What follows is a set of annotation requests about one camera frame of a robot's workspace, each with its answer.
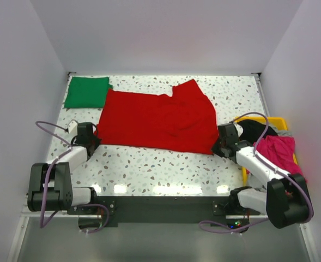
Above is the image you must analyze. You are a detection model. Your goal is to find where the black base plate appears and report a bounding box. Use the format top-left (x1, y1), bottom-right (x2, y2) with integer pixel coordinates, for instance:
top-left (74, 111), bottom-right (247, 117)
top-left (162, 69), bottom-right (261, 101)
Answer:
top-left (68, 196), bottom-right (250, 229)

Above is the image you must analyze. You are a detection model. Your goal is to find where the pink t shirt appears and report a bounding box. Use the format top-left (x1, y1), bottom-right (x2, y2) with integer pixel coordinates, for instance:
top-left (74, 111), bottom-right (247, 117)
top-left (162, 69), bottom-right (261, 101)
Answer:
top-left (257, 135), bottom-right (302, 174)

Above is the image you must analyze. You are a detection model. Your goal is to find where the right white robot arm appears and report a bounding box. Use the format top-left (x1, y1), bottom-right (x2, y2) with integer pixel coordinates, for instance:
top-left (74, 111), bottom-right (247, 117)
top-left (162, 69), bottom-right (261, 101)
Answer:
top-left (212, 123), bottom-right (314, 229)

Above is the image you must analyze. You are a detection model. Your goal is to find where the folded green t shirt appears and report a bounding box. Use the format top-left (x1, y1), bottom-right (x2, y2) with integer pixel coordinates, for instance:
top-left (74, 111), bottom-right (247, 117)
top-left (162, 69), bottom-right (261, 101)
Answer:
top-left (64, 76), bottom-right (113, 109)

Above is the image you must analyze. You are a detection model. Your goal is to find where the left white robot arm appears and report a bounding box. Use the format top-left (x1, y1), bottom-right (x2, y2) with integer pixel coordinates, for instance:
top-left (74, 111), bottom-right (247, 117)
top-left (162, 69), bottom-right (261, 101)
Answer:
top-left (27, 121), bottom-right (101, 214)

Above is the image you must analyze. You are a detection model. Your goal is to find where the black t shirt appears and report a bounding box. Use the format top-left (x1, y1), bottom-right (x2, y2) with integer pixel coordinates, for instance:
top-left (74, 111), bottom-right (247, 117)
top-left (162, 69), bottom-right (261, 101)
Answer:
top-left (237, 119), bottom-right (266, 144)

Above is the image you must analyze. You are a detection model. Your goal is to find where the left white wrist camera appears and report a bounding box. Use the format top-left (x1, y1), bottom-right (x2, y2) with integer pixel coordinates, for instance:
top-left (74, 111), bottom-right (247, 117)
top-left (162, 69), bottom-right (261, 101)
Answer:
top-left (67, 120), bottom-right (78, 135)

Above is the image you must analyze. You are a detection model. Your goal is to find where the red t shirt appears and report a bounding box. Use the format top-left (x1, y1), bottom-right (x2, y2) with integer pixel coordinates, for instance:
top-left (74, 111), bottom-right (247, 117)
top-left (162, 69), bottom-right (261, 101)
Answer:
top-left (97, 80), bottom-right (219, 155)

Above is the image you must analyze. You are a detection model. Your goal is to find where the aluminium table frame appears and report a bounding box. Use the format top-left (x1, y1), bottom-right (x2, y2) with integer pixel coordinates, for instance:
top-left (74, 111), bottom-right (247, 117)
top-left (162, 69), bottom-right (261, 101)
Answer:
top-left (6, 71), bottom-right (321, 262)

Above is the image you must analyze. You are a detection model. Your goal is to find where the yellow plastic bin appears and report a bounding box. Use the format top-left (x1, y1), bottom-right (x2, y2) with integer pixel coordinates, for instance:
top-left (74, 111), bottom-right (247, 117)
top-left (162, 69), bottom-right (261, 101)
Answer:
top-left (233, 116), bottom-right (306, 186)

